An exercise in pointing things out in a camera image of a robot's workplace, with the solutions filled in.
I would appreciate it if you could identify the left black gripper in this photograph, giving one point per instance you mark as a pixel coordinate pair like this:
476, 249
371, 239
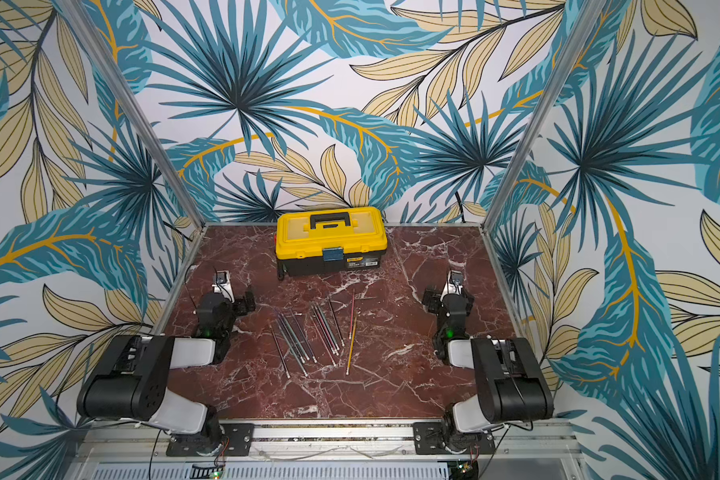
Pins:
241, 305

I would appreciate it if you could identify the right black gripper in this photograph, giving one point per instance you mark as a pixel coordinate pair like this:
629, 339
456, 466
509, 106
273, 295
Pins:
434, 300

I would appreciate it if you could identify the dark blue printed pencil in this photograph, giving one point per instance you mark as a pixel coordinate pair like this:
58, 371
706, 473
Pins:
298, 343

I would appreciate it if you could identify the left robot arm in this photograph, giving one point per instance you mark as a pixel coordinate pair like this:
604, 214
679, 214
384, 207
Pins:
130, 379

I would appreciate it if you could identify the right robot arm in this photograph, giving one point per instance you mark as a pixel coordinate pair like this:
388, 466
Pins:
510, 386

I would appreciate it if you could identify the green pencil with eraser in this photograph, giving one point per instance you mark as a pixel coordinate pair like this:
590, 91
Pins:
303, 337

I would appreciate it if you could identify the dark blue capped pencil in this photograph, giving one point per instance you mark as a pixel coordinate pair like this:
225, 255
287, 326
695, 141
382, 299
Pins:
323, 333

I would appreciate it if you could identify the dark blue pencil right group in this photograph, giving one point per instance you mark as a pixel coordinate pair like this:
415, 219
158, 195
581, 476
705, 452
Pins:
335, 321

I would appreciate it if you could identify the yellow black toolbox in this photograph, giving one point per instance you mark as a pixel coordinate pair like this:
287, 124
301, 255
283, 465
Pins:
329, 241

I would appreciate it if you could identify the yellow pencil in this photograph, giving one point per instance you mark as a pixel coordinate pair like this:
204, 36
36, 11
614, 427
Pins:
350, 354

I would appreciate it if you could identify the red capped pencil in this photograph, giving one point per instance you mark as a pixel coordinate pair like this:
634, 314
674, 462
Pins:
329, 334

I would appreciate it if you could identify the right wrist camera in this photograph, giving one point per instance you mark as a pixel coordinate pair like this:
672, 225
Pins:
454, 284

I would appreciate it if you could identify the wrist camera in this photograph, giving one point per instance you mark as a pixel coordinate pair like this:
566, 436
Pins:
221, 284
454, 284

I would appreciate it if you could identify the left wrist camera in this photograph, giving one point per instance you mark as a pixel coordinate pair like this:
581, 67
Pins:
221, 284

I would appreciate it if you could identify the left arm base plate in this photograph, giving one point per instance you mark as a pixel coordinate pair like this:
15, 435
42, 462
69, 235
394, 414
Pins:
226, 439

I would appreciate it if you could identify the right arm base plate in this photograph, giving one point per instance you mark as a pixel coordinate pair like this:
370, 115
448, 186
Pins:
441, 438

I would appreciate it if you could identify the aluminium front rail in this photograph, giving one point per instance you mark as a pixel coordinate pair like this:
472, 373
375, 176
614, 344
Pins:
334, 439

